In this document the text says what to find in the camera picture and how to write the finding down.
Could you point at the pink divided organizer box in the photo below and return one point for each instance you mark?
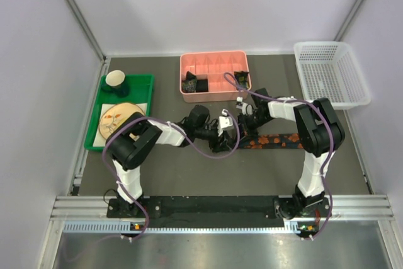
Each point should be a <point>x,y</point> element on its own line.
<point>212,66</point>

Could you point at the green plastic tray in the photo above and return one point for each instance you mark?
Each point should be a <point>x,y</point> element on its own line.
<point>110,111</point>

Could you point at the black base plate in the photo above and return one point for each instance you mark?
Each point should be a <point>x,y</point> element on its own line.
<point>224,211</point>

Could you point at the aluminium frame rail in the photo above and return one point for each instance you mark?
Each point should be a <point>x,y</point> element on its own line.
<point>83,25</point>

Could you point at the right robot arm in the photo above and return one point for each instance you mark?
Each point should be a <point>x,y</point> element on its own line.
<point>319,134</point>

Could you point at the rolled dark floral tie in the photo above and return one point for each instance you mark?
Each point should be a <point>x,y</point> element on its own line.
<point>189,84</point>

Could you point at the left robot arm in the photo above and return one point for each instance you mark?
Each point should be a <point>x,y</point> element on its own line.
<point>130,144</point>

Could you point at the white perforated plastic basket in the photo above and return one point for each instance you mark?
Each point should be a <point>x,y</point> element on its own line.
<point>329,69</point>

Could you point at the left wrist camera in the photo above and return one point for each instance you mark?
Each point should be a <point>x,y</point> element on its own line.
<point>225,122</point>

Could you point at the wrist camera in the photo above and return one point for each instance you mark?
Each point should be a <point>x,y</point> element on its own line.
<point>225,122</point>
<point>245,108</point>

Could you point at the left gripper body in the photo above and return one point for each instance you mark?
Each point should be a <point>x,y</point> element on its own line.
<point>214,143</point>

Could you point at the rolled navy yellow floral tie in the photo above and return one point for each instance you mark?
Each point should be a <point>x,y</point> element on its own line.
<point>242,78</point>

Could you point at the black orange floral tie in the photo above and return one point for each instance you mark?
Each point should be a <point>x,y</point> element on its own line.
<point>270,141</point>

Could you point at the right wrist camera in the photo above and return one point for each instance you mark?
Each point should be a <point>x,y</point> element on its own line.
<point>245,108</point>

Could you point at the round painted wooden plate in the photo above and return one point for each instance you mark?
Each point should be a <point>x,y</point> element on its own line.
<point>113,121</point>

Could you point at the grey slotted cable duct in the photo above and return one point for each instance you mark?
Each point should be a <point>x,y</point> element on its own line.
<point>129,228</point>

